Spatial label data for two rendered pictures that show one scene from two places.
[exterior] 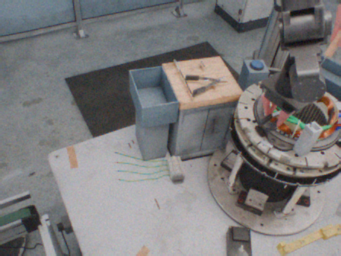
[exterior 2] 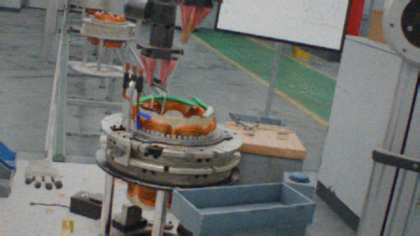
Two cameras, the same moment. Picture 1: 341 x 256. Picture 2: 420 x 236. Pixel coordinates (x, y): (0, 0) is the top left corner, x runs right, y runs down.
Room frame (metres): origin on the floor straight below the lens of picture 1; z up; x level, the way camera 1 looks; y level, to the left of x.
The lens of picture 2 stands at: (1.11, -1.52, 1.44)
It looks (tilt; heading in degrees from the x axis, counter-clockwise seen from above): 14 degrees down; 107
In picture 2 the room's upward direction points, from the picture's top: 9 degrees clockwise
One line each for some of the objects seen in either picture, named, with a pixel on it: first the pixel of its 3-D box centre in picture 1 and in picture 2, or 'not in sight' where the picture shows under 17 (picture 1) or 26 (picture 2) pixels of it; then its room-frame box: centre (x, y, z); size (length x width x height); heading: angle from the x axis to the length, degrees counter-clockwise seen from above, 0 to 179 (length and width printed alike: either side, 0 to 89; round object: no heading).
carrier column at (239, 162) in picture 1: (237, 166); not in sight; (0.62, -0.21, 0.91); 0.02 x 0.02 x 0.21
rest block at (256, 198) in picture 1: (256, 197); (128, 211); (0.55, -0.28, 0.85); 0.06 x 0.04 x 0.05; 70
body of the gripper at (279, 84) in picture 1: (291, 82); (161, 38); (0.56, -0.24, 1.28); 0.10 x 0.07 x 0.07; 44
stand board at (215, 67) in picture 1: (201, 81); (263, 140); (0.81, -0.08, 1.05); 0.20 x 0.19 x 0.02; 112
